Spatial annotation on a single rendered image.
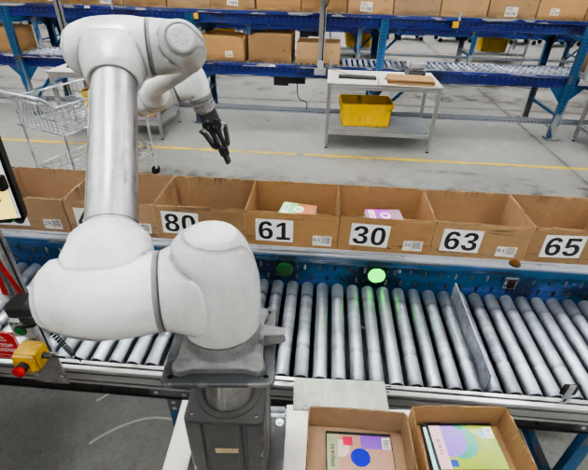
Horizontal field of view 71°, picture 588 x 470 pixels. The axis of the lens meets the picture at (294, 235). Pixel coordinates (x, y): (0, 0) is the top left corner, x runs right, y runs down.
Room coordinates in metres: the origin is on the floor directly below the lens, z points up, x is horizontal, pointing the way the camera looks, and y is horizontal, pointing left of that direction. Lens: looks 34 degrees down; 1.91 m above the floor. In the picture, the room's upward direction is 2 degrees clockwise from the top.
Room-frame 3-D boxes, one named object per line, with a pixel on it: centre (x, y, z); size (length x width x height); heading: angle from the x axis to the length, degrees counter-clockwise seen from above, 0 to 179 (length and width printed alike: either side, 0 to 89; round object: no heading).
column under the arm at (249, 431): (0.60, 0.14, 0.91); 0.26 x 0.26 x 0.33; 89
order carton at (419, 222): (1.57, -0.39, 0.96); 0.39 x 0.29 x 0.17; 86
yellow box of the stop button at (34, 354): (0.85, 0.79, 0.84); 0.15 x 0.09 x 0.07; 86
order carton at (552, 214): (1.52, -1.17, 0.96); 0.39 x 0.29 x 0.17; 86
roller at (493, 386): (1.09, -0.70, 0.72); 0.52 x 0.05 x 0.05; 176
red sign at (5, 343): (0.90, 0.90, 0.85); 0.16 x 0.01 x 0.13; 86
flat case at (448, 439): (0.63, -0.50, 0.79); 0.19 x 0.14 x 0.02; 92
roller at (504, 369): (1.09, -0.76, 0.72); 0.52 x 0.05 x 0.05; 176
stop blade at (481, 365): (1.10, -0.67, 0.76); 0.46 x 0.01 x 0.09; 176
